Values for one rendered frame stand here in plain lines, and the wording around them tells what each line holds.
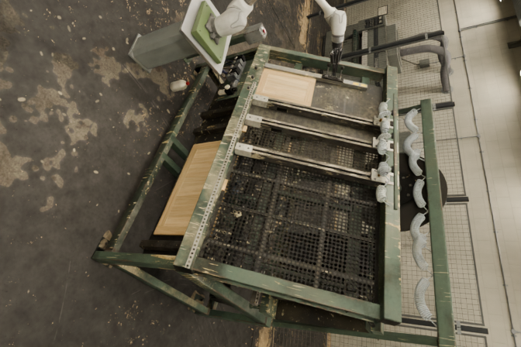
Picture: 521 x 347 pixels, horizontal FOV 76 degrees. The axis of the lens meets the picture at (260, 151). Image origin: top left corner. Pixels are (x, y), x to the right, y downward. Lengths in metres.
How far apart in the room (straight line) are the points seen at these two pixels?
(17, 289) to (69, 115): 1.13
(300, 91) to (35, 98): 1.97
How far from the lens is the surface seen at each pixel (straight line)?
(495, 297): 7.09
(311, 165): 2.43
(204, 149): 2.99
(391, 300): 2.17
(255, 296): 2.51
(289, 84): 3.04
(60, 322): 2.72
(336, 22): 2.58
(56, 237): 2.60
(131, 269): 2.74
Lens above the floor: 2.26
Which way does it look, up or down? 29 degrees down
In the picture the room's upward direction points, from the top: 83 degrees clockwise
